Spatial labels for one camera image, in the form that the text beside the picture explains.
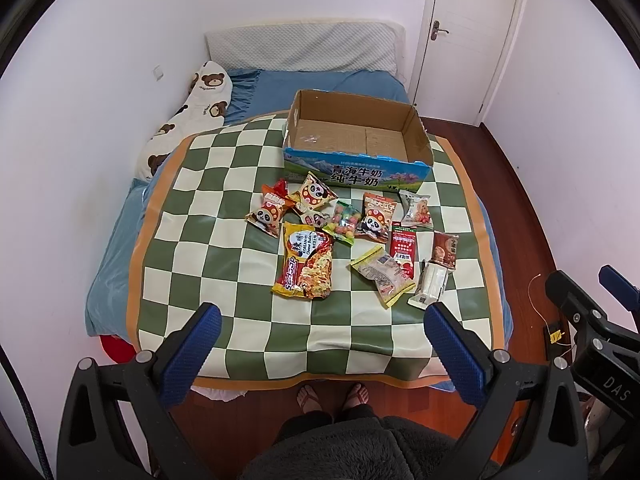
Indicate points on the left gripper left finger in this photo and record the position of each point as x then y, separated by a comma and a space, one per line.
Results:
94, 442

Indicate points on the brown pastry packet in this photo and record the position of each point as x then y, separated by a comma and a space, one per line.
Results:
444, 250

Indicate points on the orange panda seed packet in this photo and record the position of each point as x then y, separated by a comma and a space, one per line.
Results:
377, 217

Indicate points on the wall socket left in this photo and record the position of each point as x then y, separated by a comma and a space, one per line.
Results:
158, 72

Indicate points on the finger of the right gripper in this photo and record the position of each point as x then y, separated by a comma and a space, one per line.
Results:
575, 304
619, 287

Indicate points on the metal door handle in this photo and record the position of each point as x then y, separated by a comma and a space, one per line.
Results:
438, 31

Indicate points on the colourful candy ball bag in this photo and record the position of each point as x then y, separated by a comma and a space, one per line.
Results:
343, 222

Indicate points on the yellow panda snack packet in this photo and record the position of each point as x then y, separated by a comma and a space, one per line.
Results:
312, 194

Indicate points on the person's feet in slippers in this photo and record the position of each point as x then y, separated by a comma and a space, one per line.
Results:
310, 399

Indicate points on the instant noodle packet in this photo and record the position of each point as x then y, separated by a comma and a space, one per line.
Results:
307, 265

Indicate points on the green white checkered mat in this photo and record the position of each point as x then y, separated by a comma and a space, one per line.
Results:
293, 307

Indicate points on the yellow tag on floor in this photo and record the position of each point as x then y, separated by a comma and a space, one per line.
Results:
555, 337

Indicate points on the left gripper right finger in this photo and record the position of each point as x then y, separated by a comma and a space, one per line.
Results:
550, 444

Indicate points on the cardboard milk box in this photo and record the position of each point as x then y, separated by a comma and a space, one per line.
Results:
356, 141

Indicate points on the cranberry oat cookie packet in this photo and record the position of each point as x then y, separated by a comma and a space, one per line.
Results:
416, 212

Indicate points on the clear yellow-edged snack bag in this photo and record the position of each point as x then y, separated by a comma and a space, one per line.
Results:
379, 267

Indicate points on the bear print pillow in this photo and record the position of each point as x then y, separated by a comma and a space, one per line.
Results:
205, 109

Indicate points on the red object under bed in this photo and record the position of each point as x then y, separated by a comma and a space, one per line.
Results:
118, 350

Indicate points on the small red snack packet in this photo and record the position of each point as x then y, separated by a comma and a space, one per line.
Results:
281, 188

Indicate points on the white wafer packet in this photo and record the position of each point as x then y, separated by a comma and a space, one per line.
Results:
432, 284

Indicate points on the white quilted headboard cushion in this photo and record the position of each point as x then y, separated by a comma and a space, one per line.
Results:
311, 46

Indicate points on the white door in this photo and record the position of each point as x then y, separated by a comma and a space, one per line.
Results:
456, 76

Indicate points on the small white panda packet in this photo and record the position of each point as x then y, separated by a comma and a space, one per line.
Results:
314, 218

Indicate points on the red spicy strip packet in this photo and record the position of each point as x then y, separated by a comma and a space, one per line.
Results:
403, 246

